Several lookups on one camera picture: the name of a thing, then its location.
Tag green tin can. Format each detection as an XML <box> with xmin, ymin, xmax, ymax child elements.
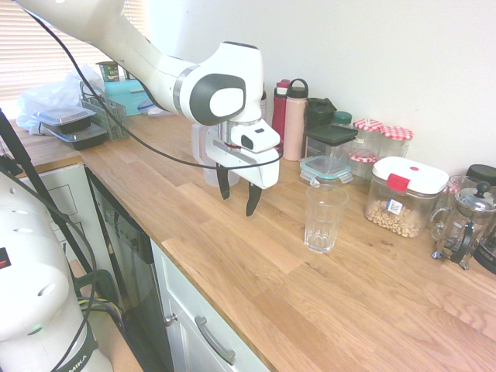
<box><xmin>96</xmin><ymin>60</ymin><xmax>126</xmax><ymax>84</ymax></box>

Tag tall jar red gingham lid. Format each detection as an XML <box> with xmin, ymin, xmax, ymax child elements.
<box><xmin>378</xmin><ymin>125</ymin><xmax>415</xmax><ymax>160</ymax></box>
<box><xmin>352</xmin><ymin>118</ymin><xmax>385</xmax><ymax>157</ymax></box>

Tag jar with green lid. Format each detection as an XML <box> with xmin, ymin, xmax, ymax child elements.
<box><xmin>332</xmin><ymin>110</ymin><xmax>354</xmax><ymax>131</ymax></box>

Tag black tripod stand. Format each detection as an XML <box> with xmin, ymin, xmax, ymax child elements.
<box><xmin>0</xmin><ymin>107</ymin><xmax>98</xmax><ymax>298</ymax></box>

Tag metal drawer handle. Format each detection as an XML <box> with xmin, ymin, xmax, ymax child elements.
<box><xmin>193</xmin><ymin>315</ymin><xmax>238</xmax><ymax>366</ymax></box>

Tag glass French press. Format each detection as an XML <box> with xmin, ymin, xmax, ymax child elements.
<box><xmin>429</xmin><ymin>181</ymin><xmax>496</xmax><ymax>270</ymax></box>

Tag clear glass jar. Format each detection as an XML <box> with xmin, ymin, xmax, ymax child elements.
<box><xmin>444</xmin><ymin>174</ymin><xmax>478</xmax><ymax>205</ymax></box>

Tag small jar red gingham lid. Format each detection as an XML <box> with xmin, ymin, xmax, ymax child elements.
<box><xmin>347</xmin><ymin>149</ymin><xmax>379</xmax><ymax>184</ymax></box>

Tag clear plastic pitcher blue lid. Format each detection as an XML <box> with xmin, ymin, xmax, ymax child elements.
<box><xmin>191</xmin><ymin>122</ymin><xmax>242</xmax><ymax>188</ymax></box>

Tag grey plastic cutlery basket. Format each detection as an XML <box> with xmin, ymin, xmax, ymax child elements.
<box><xmin>78</xmin><ymin>81</ymin><xmax>131</xmax><ymax>142</ymax></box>

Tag black takeout container clear lid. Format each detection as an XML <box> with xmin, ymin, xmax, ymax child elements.
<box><xmin>30</xmin><ymin>107</ymin><xmax>96</xmax><ymax>136</ymax></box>
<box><xmin>45</xmin><ymin>123</ymin><xmax>110</xmax><ymax>152</ymax></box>

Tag clear zip bag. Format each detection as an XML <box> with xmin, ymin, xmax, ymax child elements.
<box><xmin>136</xmin><ymin>98</ymin><xmax>174</xmax><ymax>118</ymax></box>

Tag teal box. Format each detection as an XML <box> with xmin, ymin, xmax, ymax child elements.
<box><xmin>103</xmin><ymin>76</ymin><xmax>151</xmax><ymax>118</ymax></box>

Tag black dishwasher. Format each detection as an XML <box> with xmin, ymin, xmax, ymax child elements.
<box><xmin>84</xmin><ymin>166</ymin><xmax>174</xmax><ymax>372</ymax></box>

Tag white side cabinet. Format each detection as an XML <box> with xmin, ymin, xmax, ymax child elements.
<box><xmin>16</xmin><ymin>162</ymin><xmax>118</xmax><ymax>309</ymax></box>

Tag black shaker bottle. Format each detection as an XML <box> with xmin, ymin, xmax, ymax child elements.
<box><xmin>305</xmin><ymin>97</ymin><xmax>338</xmax><ymax>129</ymax></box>

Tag square canister black lid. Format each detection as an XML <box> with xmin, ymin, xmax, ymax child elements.
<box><xmin>305</xmin><ymin>124</ymin><xmax>360</xmax><ymax>164</ymax></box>

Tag pink bottle black lid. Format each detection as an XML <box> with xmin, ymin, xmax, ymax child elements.
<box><xmin>282</xmin><ymin>77</ymin><xmax>310</xmax><ymax>162</ymax></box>

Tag cereal container white lid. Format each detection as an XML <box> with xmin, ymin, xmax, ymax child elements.
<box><xmin>363</xmin><ymin>156</ymin><xmax>451</xmax><ymax>239</ymax></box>

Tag white plastic bag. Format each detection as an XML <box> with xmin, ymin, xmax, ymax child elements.
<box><xmin>15</xmin><ymin>63</ymin><xmax>106</xmax><ymax>136</ymax></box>

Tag window blinds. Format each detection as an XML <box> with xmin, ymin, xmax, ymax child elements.
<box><xmin>0</xmin><ymin>0</ymin><xmax>153</xmax><ymax>102</ymax></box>

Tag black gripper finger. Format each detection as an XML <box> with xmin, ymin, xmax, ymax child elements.
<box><xmin>245</xmin><ymin>181</ymin><xmax>262</xmax><ymax>218</ymax></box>
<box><xmin>216</xmin><ymin>164</ymin><xmax>232</xmax><ymax>201</ymax></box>

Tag white cabinet drawer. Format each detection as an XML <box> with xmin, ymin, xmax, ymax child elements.
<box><xmin>148</xmin><ymin>239</ymin><xmax>273</xmax><ymax>372</ymax></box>

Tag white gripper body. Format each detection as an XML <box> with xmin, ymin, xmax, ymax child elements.
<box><xmin>204</xmin><ymin>129</ymin><xmax>281</xmax><ymax>191</ymax></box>

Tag yellow purple wire bundle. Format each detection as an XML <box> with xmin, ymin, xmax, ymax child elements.
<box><xmin>76</xmin><ymin>295</ymin><xmax>126</xmax><ymax>331</ymax></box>

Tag red water bottle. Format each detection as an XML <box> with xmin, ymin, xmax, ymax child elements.
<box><xmin>271</xmin><ymin>78</ymin><xmax>292</xmax><ymax>147</ymax></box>

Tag glass container teal clip lid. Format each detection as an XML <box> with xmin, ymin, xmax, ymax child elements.
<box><xmin>299</xmin><ymin>154</ymin><xmax>355</xmax><ymax>187</ymax></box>

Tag clear faceted drinking glass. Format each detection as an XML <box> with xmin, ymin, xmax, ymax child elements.
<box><xmin>303</xmin><ymin>183</ymin><xmax>350</xmax><ymax>255</ymax></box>

